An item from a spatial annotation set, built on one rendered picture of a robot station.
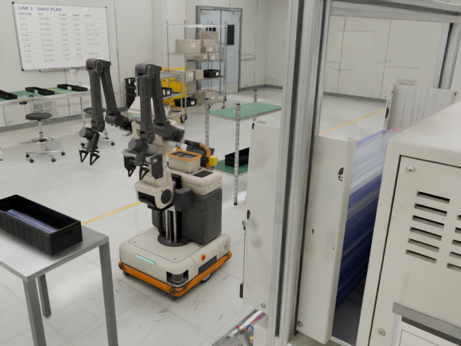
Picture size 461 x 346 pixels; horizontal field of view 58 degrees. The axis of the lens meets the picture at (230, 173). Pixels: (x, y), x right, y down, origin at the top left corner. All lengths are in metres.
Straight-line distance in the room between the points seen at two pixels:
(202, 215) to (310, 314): 2.37
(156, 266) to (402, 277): 2.53
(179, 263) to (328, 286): 2.36
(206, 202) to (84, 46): 6.15
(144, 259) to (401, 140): 2.66
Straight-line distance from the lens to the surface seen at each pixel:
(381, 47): 11.47
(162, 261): 2.99
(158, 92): 2.46
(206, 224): 3.05
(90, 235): 2.29
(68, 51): 8.54
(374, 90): 11.58
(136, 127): 2.81
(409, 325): 0.63
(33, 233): 2.23
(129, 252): 3.19
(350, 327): 0.74
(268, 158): 0.61
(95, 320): 3.01
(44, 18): 8.33
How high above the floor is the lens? 1.85
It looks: 20 degrees down
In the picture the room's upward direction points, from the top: 1 degrees clockwise
